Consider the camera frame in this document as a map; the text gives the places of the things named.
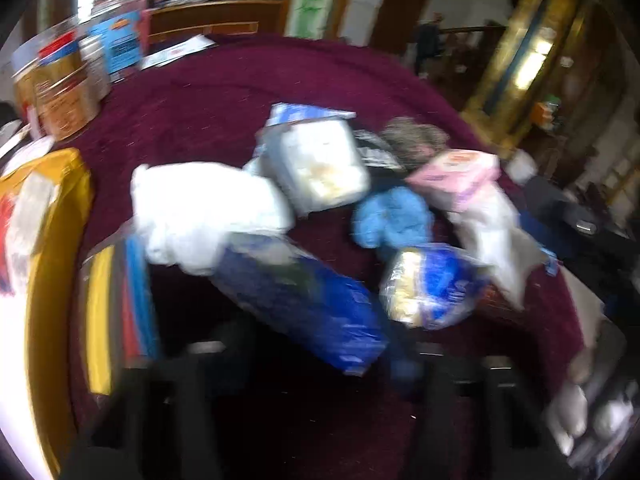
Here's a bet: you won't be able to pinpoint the white cloth pile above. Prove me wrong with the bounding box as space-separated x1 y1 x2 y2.
545 350 637 467

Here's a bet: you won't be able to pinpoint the brown speckled furry hat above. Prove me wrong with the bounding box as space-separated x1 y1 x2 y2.
379 117 451 172

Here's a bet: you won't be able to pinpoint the white plastic packet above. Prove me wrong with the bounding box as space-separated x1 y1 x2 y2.
446 185 550 311

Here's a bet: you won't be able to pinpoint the white plastic bag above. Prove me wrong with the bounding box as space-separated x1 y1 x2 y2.
130 160 296 277

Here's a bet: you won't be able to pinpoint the dark blue tissue packet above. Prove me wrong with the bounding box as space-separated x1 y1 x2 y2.
209 234 391 377

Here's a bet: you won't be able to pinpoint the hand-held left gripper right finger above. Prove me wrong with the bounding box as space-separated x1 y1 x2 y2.
400 344 571 480

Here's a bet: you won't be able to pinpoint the light blue cloth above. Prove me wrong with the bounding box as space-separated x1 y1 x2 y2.
352 187 435 252

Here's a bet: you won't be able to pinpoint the golden pillar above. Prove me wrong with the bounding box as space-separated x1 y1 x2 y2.
461 0 587 137

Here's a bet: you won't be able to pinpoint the white paper sheets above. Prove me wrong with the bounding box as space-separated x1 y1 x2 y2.
141 35 219 71

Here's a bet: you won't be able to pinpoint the striped colourful packet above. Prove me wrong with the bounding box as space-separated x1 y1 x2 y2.
79 234 162 397

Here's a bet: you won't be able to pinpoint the clear white food container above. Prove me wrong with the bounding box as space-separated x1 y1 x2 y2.
254 103 372 217

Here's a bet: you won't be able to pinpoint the black and white packet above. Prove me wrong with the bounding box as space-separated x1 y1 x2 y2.
352 129 404 174

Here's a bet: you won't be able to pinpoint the brown wooden door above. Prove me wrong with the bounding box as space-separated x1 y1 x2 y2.
369 0 437 55

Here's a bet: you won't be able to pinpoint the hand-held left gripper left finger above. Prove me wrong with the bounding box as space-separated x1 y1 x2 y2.
60 340 224 480

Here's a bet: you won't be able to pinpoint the pink tissue packet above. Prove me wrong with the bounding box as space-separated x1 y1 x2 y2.
406 149 502 213

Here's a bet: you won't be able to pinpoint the blue and yellow packet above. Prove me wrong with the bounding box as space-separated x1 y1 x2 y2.
379 243 494 331

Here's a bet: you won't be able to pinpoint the yellow cardboard box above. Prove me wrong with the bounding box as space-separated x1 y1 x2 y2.
0 148 95 480

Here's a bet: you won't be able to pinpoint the wooden counter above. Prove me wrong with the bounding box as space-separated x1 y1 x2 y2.
147 0 289 47

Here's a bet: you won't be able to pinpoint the gold orange jar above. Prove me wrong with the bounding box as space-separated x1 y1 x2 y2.
12 30 102 142

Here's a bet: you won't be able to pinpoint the red and white box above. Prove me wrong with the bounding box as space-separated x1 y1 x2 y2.
37 29 82 62

